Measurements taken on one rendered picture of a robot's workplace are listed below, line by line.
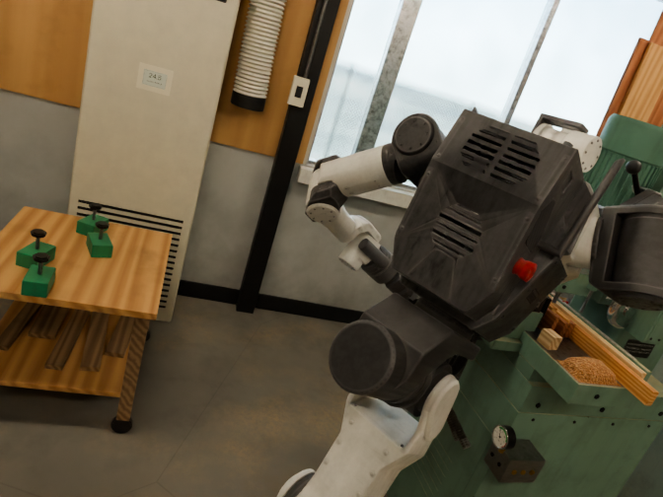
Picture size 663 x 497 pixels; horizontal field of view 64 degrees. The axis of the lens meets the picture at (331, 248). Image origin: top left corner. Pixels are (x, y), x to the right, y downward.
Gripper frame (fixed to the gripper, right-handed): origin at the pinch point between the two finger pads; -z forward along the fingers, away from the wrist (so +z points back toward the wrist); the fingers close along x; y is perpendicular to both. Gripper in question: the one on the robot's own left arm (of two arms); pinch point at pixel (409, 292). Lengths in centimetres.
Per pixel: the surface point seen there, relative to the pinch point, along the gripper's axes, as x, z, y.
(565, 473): 33, -66, 2
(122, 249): -53, 53, -82
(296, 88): -122, 35, -4
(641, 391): 42, -32, 35
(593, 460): 31, -70, 11
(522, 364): 24.0, -23.8, 14.5
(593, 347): 25, -32, 32
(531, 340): 21.8, -20.2, 20.3
